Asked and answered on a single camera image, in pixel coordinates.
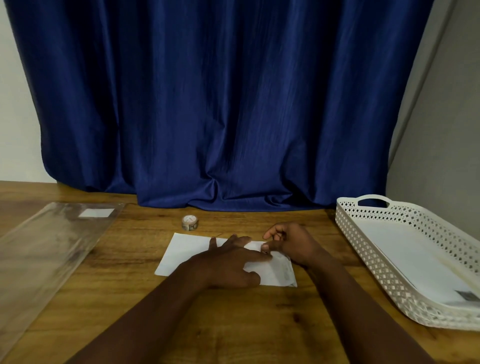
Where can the person's left little finger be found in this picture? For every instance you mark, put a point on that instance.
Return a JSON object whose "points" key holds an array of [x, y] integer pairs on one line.
{"points": [[213, 243]]}

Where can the person's left forearm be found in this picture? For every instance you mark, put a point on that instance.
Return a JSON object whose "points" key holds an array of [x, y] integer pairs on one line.
{"points": [[150, 322]]}

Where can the person's left hand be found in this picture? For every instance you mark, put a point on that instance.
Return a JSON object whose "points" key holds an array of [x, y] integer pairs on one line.
{"points": [[221, 264]]}

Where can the person's right forearm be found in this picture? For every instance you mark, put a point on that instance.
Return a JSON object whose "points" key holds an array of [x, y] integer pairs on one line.
{"points": [[360, 315]]}

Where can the clear plastic sleeve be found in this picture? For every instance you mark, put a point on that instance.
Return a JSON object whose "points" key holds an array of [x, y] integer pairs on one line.
{"points": [[41, 258]]}

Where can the person's left thumb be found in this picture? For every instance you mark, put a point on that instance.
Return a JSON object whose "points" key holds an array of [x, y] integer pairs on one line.
{"points": [[250, 278]]}

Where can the white paper envelope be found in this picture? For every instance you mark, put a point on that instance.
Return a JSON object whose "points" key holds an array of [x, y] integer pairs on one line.
{"points": [[180, 255]]}

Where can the dark blue curtain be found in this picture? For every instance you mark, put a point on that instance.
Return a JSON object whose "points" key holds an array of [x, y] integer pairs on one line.
{"points": [[225, 105]]}

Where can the person's left middle finger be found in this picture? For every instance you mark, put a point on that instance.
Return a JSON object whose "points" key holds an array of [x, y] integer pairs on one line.
{"points": [[243, 241]]}

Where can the white perforated plastic tray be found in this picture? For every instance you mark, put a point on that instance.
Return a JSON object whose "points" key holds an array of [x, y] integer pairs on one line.
{"points": [[408, 285]]}

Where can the white envelope with label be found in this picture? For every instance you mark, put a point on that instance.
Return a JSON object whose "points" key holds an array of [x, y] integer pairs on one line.
{"points": [[423, 262]]}

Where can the person's right thumb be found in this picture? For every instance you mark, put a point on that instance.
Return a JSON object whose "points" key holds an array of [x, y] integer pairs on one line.
{"points": [[270, 245]]}

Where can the small roll of tape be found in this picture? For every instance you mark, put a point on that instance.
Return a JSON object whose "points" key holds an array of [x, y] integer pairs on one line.
{"points": [[189, 222]]}

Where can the person's right hand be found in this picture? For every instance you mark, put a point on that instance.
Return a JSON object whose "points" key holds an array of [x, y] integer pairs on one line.
{"points": [[296, 243]]}

